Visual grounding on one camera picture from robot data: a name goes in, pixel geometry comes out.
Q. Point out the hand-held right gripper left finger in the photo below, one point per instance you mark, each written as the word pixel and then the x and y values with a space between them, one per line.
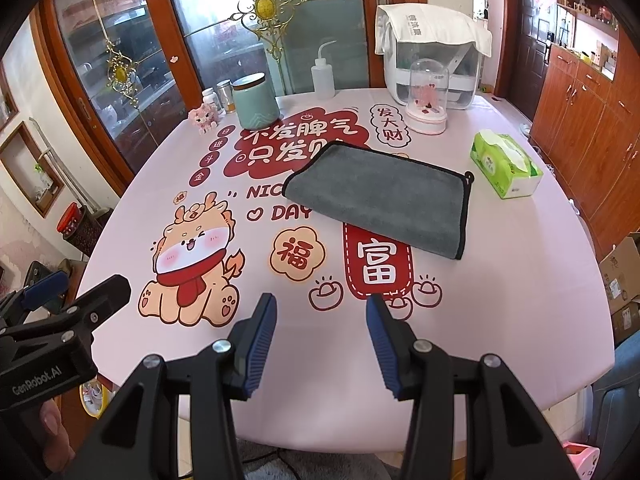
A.
pixel 260 350

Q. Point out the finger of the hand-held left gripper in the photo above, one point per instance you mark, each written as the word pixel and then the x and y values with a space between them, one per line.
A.
pixel 97 300
pixel 45 287

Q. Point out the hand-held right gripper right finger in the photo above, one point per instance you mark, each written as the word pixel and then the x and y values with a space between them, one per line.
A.
pixel 380 345

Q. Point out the grey towel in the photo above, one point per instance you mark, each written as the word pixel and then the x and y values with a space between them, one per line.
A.
pixel 380 195

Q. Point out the person's left hand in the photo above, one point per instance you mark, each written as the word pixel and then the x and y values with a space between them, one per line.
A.
pixel 52 425

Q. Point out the pink printed tablecloth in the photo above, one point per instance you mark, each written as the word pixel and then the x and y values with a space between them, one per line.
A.
pixel 310 360

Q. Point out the dark patterned box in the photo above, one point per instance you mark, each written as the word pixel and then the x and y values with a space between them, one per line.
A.
pixel 87 232

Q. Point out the red basket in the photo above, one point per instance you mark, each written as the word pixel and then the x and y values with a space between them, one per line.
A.
pixel 69 219

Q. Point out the pink block figure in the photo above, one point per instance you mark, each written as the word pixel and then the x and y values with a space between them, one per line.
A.
pixel 204 117

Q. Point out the green tissue pack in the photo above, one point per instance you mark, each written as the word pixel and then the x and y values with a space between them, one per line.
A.
pixel 505 165

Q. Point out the white pill bottle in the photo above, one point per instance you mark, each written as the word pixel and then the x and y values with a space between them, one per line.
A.
pixel 210 99

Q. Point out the pink plastic stool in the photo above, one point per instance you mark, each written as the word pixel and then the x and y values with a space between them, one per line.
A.
pixel 582 462

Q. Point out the glass jar with metal lid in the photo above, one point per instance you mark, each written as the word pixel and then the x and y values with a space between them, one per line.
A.
pixel 226 96

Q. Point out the blue chair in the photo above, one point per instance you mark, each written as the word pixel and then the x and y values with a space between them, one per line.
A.
pixel 617 390

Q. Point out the teal canister with dark lid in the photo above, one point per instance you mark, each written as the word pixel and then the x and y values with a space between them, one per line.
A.
pixel 256 102

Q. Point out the cardboard box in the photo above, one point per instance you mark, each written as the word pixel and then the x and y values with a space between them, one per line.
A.
pixel 627 322
pixel 622 270

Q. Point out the clear dome with pink figure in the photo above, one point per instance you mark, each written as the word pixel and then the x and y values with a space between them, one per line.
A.
pixel 426 100

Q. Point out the glass sliding door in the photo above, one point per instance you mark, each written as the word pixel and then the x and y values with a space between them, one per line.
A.
pixel 165 50

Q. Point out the white squeeze bottle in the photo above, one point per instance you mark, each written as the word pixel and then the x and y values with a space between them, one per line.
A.
pixel 323 77

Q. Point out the white countertop appliance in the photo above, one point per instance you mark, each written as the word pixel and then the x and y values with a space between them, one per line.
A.
pixel 462 80

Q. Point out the wooden cabinet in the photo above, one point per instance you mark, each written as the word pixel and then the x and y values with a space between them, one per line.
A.
pixel 575 125

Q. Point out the white cloth cover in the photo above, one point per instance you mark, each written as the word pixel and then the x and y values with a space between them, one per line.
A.
pixel 430 25

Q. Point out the dark entrance door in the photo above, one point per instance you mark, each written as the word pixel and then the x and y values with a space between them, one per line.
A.
pixel 527 45

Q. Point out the wooden wall frame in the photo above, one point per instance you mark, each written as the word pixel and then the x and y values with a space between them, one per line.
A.
pixel 30 170

